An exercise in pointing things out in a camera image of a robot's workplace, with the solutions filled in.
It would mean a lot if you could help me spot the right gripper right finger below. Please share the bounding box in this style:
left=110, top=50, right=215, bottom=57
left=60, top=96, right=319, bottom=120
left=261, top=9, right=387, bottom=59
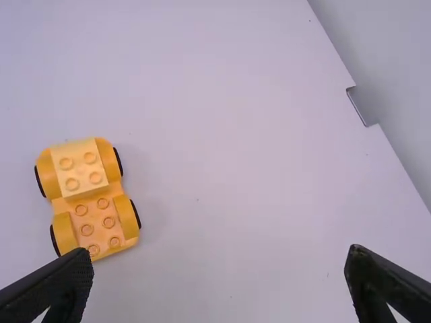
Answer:
left=343, top=244, right=431, bottom=323

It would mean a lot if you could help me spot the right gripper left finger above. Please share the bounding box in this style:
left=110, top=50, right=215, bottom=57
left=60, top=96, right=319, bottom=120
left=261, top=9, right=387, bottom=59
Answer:
left=0, top=247, right=95, bottom=323

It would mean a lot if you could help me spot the yellow toy car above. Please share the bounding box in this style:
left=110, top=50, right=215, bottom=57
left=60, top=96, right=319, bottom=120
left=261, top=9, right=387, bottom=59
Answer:
left=33, top=136, right=143, bottom=263

